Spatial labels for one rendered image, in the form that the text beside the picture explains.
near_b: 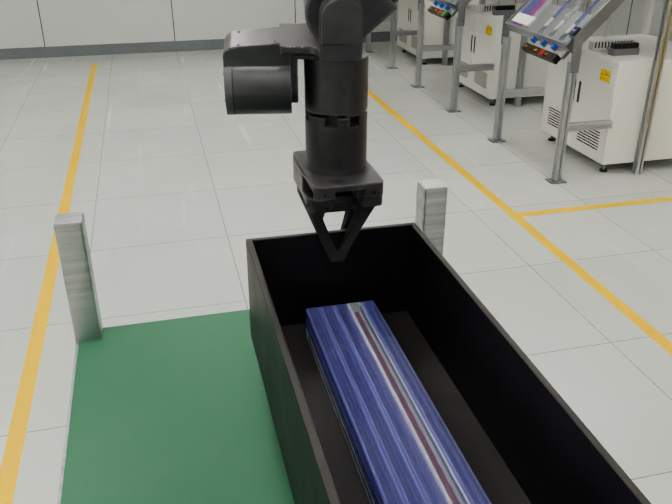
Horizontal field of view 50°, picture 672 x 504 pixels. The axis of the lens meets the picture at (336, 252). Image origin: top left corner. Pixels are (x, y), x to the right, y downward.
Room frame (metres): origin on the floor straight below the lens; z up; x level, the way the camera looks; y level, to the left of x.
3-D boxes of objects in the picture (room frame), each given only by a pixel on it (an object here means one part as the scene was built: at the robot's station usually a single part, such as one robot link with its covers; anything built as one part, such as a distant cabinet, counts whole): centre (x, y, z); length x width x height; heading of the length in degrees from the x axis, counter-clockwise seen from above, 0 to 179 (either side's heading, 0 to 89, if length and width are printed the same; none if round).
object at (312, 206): (0.66, 0.00, 1.13); 0.07 x 0.07 x 0.09; 14
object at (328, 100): (0.65, 0.01, 1.26); 0.07 x 0.06 x 0.07; 94
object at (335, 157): (0.65, 0.00, 1.20); 0.10 x 0.07 x 0.07; 14
